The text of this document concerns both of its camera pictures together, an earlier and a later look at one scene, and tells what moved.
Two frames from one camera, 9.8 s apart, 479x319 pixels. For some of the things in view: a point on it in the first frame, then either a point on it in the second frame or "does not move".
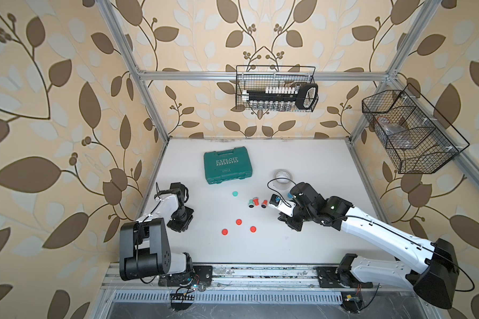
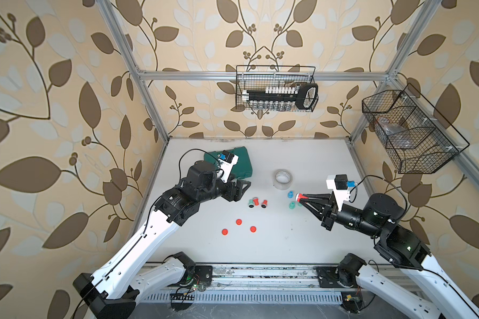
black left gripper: (181, 226) → (236, 193)
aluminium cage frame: (426, 10) does not move
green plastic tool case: (222, 166) does not move
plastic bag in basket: (398, 136) does not move
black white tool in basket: (304, 96) does not move
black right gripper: (289, 220) → (328, 212)
